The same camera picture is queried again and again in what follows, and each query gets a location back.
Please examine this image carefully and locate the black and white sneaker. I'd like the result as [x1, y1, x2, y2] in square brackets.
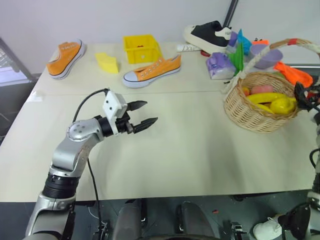
[183, 20, 234, 54]

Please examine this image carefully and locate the pink peach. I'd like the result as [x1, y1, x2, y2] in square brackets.
[250, 84, 275, 96]

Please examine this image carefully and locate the purple plastic piece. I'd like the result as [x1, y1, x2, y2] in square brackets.
[228, 30, 239, 49]

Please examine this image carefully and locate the yellow plastic crate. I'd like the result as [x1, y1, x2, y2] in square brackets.
[122, 34, 162, 65]

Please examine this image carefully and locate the blue plastic piece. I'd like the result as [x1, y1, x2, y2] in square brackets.
[236, 28, 252, 56]

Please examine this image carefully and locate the long yellow banana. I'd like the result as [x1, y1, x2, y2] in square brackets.
[246, 92, 287, 104]

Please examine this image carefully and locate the white shoe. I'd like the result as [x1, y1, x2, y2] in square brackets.
[252, 216, 284, 240]

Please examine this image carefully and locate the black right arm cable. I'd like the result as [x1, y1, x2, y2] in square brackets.
[309, 147, 320, 176]

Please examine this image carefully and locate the purple tissue pack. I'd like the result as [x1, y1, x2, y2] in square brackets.
[205, 52, 237, 81]

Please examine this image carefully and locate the grey vertical post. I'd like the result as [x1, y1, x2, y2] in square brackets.
[223, 0, 240, 28]

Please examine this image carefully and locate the wicker basket with handle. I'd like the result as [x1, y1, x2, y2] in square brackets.
[220, 37, 320, 134]

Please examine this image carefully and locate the dark rounded shape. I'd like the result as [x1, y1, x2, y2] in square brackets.
[115, 199, 149, 240]

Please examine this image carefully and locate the yellow sponge block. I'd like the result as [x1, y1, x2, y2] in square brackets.
[94, 51, 121, 75]

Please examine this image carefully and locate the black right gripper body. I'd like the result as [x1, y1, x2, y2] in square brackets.
[301, 84, 320, 111]

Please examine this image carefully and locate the white printed tube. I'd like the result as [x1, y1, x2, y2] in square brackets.
[176, 43, 201, 53]

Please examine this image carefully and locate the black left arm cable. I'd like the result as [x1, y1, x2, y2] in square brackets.
[73, 87, 111, 226]

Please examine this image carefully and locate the grey metal rack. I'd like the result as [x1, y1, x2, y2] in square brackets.
[0, 36, 39, 141]

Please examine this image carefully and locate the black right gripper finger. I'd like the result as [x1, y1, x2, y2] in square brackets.
[294, 81, 305, 102]

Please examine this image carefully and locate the purple plastic bowl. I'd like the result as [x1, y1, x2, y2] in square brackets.
[250, 44, 284, 70]

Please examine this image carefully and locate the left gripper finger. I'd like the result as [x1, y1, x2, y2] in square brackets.
[133, 116, 159, 134]
[126, 100, 149, 113]

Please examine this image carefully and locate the green toy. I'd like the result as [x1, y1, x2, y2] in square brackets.
[226, 41, 246, 74]

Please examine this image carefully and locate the orange canvas sneaker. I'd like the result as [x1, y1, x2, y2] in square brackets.
[121, 54, 183, 89]
[46, 38, 87, 81]

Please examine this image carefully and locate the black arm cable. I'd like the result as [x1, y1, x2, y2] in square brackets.
[73, 87, 111, 226]
[309, 147, 320, 176]

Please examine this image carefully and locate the short yellow banana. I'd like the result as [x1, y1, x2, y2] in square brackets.
[251, 102, 274, 115]

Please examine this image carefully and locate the orange crumpled bag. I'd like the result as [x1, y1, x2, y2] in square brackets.
[273, 61, 314, 88]

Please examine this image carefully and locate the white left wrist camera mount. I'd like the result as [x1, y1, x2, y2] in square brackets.
[102, 91, 129, 136]

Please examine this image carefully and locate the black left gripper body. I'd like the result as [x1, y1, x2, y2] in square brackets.
[115, 111, 137, 135]

